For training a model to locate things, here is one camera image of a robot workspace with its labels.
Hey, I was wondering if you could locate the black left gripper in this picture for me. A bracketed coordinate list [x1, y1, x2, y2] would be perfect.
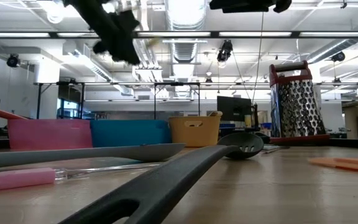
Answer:
[92, 9, 142, 65]

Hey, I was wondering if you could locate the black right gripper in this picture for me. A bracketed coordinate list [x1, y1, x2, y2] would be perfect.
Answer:
[209, 0, 293, 14]

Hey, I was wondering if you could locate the black slotted spoon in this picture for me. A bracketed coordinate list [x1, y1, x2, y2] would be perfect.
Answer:
[57, 132, 265, 224]

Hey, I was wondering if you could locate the knife with cream handle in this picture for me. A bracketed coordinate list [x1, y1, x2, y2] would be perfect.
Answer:
[262, 146, 291, 154]

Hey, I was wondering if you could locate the orange piece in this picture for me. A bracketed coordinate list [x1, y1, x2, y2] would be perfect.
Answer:
[308, 156, 358, 173]

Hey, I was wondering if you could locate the blue plastic bin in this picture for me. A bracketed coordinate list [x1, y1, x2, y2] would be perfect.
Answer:
[89, 119, 173, 148]

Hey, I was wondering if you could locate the black ceiling spotlight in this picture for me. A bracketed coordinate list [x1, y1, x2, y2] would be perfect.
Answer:
[331, 51, 346, 62]
[6, 54, 21, 68]

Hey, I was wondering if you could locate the black computer monitor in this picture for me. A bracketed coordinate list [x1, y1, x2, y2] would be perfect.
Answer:
[216, 95, 253, 123]

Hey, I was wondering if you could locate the pink plastic bin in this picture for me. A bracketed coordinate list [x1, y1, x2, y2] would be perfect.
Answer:
[7, 119, 93, 150]

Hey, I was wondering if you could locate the yellow plastic bin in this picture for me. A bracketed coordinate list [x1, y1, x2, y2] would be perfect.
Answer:
[168, 115, 222, 148]

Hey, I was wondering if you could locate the black frame bar with lights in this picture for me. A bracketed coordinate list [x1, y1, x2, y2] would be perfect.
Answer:
[0, 30, 358, 39]

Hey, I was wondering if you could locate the thin hanging cable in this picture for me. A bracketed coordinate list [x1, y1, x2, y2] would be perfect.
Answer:
[252, 12, 266, 103]

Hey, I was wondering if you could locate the black hanging camera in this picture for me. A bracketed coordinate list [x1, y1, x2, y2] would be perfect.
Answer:
[216, 39, 234, 63]

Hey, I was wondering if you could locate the silver ventilation duct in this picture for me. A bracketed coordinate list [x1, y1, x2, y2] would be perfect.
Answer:
[165, 0, 208, 63]

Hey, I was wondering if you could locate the black metal table frame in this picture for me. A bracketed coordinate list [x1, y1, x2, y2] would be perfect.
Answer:
[153, 82, 201, 121]
[35, 80, 86, 121]

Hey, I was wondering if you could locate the steel box grater red handle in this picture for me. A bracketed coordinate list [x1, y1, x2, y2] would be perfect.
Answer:
[268, 60, 331, 146]

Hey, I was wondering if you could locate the pink spatula clear handle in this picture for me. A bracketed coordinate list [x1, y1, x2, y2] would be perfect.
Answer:
[0, 161, 163, 192]

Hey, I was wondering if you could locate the black table edge rail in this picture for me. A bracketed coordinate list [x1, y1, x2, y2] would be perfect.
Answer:
[0, 136, 358, 151]

